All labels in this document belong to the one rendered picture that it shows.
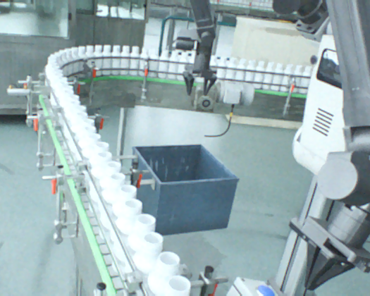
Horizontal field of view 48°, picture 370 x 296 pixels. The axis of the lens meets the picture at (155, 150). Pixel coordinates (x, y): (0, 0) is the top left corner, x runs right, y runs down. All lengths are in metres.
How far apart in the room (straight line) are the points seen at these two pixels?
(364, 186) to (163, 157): 1.20
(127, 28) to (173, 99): 3.78
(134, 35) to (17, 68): 2.59
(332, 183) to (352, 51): 0.19
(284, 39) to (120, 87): 2.90
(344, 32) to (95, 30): 5.60
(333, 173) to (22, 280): 2.03
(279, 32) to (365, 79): 4.39
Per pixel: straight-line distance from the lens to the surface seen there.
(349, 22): 0.66
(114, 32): 6.23
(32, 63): 4.16
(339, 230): 0.67
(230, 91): 2.45
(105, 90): 2.48
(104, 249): 0.99
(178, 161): 1.76
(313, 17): 1.33
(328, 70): 1.19
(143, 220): 0.83
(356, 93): 0.67
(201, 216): 1.55
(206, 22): 1.35
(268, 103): 2.71
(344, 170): 0.60
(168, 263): 0.74
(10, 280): 2.44
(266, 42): 5.01
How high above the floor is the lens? 1.60
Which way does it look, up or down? 24 degrees down
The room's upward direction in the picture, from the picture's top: 8 degrees clockwise
